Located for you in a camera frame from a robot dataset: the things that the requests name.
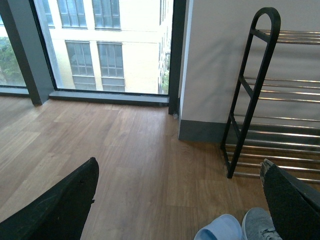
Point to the dark grey window frame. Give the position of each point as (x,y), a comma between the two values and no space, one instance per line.
(27,38)

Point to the light blue slipper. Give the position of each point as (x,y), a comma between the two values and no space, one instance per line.
(224,227)

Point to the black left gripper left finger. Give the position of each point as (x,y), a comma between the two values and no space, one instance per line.
(58,214)

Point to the grey knit sneaker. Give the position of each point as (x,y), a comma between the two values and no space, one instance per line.
(257,224)

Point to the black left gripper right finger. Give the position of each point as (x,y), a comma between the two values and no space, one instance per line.
(294,206)

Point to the black metal shoe rack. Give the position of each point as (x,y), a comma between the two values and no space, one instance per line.
(280,142)

